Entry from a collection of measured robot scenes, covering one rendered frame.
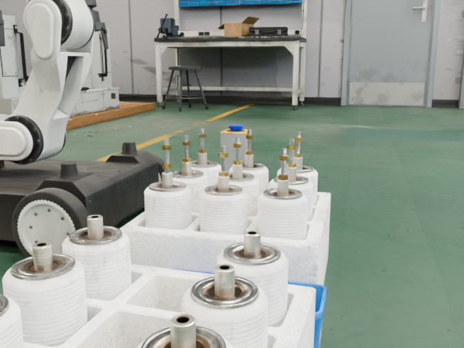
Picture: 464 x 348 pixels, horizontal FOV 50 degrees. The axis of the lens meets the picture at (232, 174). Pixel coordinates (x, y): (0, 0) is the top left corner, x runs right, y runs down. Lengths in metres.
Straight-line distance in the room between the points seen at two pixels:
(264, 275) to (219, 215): 0.34
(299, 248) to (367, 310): 0.26
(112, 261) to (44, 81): 0.84
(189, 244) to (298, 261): 0.21
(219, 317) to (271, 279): 0.13
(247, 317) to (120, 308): 0.22
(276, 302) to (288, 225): 0.30
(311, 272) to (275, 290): 0.28
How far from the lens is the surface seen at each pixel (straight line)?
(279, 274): 0.65
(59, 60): 1.44
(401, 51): 6.06
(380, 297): 1.16
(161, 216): 0.99
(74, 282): 0.64
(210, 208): 0.95
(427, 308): 1.15
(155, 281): 0.79
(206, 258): 0.96
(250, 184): 1.06
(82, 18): 1.49
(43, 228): 1.31
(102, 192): 1.35
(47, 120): 1.51
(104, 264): 0.72
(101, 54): 4.71
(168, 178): 1.01
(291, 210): 0.93
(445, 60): 6.11
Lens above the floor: 0.50
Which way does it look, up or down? 13 degrees down
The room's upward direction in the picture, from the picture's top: straight up
